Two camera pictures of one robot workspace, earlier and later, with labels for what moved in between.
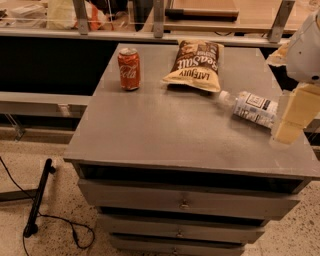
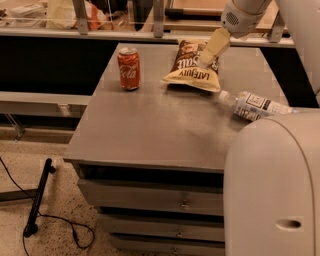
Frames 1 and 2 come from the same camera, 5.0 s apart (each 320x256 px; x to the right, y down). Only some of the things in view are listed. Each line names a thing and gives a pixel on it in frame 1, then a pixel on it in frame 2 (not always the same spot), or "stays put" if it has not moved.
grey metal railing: [82, 30] stays put
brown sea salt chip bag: [197, 64] stays put
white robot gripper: [305, 55] → [242, 20]
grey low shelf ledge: [39, 104] stays put
